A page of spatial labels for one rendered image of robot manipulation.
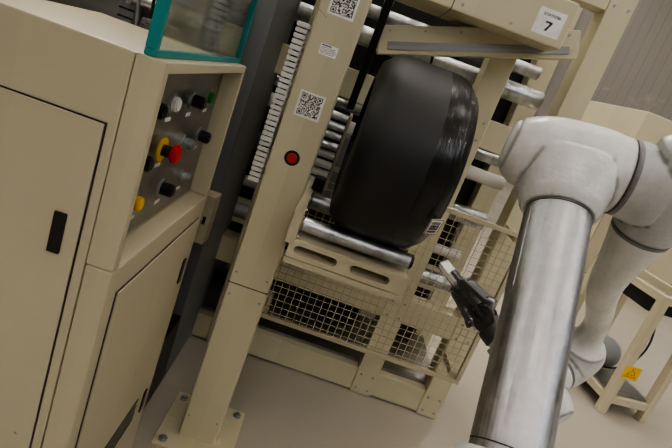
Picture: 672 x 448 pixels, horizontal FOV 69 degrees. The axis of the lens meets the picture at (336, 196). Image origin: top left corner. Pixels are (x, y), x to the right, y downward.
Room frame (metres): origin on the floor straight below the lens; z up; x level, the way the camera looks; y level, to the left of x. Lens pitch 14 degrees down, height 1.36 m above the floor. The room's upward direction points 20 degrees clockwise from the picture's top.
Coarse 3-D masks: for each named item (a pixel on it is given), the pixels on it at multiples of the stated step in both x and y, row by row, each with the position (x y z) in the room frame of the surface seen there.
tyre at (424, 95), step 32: (384, 64) 1.42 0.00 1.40; (416, 64) 1.39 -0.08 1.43; (384, 96) 1.28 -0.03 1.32; (416, 96) 1.28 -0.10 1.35; (448, 96) 1.31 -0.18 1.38; (384, 128) 1.23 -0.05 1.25; (416, 128) 1.24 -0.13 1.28; (448, 128) 1.26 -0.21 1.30; (352, 160) 1.25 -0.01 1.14; (384, 160) 1.22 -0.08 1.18; (416, 160) 1.22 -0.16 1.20; (448, 160) 1.23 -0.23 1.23; (352, 192) 1.25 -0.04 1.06; (384, 192) 1.23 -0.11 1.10; (416, 192) 1.23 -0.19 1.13; (448, 192) 1.25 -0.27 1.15; (352, 224) 1.31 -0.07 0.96; (384, 224) 1.27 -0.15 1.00; (416, 224) 1.26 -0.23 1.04
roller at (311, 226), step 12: (300, 228) 1.33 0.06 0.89; (312, 228) 1.33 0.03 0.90; (324, 228) 1.34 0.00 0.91; (336, 228) 1.35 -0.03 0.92; (336, 240) 1.33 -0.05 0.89; (348, 240) 1.34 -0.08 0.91; (360, 240) 1.34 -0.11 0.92; (372, 240) 1.36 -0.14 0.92; (372, 252) 1.34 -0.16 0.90; (384, 252) 1.34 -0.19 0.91; (396, 252) 1.35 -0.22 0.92; (396, 264) 1.35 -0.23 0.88; (408, 264) 1.34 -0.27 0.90
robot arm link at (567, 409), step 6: (570, 372) 1.05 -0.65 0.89; (570, 378) 1.04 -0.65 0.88; (570, 384) 1.04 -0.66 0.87; (564, 390) 1.00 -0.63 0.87; (564, 396) 0.99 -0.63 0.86; (570, 396) 1.00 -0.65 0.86; (564, 402) 0.98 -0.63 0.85; (570, 402) 0.99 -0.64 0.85; (564, 408) 0.97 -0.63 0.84; (570, 408) 0.98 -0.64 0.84; (564, 414) 0.96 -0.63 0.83; (570, 414) 0.97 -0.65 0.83; (564, 420) 0.97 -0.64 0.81
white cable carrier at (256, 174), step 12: (300, 24) 1.41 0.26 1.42; (300, 36) 1.41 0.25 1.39; (300, 48) 1.41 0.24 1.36; (288, 72) 1.44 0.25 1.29; (288, 84) 1.45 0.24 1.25; (276, 96) 1.41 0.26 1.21; (276, 108) 1.41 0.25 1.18; (276, 120) 1.41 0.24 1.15; (264, 132) 1.41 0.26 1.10; (264, 144) 1.41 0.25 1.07; (264, 156) 1.41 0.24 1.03; (252, 168) 1.41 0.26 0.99; (264, 168) 1.45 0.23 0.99; (252, 180) 1.41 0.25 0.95
